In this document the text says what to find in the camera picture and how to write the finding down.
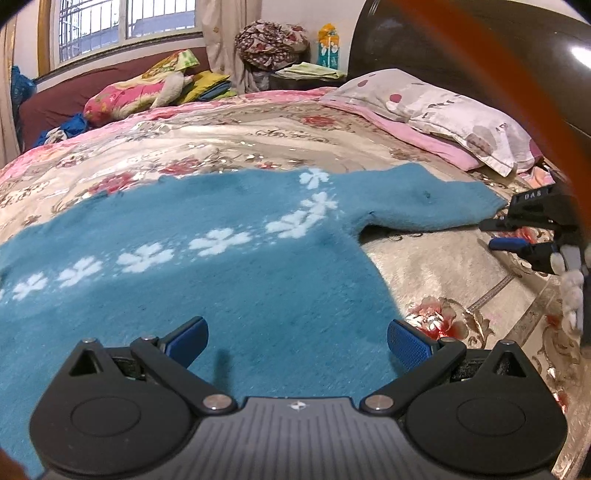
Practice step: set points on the white cloth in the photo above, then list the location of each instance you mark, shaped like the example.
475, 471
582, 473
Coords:
173, 90

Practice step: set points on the yellow folded cloth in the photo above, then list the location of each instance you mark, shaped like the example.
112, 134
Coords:
205, 81

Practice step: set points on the folded pink floral quilt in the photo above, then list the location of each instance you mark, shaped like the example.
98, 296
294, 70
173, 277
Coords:
129, 92

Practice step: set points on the beige curtain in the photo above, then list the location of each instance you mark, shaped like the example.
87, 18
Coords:
226, 41
7, 92

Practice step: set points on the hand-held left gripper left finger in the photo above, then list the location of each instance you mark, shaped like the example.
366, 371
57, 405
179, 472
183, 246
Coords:
188, 340

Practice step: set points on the barred window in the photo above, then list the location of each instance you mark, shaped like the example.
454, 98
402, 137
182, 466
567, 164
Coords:
124, 23

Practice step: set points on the floral satin bedspread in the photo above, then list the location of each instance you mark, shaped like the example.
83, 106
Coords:
461, 267

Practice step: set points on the blue plastic bag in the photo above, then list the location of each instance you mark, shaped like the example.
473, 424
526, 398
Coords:
22, 87

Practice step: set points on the dark nightstand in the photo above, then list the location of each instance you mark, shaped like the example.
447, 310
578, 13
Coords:
300, 84

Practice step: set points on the maroon sofa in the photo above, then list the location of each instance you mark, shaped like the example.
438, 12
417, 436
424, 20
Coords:
60, 92

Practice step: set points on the white spotted pillow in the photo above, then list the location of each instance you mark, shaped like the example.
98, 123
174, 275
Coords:
443, 108

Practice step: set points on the pink pillow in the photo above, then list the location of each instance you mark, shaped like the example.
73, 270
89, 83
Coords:
415, 138

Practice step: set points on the dark wooden headboard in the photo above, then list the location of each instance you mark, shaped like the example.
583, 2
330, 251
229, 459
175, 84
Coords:
461, 41

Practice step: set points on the person's right hand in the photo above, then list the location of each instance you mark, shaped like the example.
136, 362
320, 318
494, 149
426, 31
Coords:
572, 284

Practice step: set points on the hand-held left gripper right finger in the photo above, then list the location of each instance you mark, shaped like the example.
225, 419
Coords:
409, 347

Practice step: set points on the orange and blue carton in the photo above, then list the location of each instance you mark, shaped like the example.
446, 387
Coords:
328, 48

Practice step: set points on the blue sweater with white flowers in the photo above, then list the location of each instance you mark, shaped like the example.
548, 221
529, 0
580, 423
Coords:
258, 277

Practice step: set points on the floral cloth bundle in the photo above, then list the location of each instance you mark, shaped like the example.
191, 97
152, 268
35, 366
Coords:
272, 44

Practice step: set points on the blue crumpled cloth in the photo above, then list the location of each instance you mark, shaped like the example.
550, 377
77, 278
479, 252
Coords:
74, 125

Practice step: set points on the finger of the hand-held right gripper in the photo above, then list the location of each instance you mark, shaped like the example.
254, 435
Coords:
507, 243
496, 225

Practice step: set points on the light green folded cloth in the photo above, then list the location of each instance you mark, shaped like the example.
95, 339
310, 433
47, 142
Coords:
311, 70

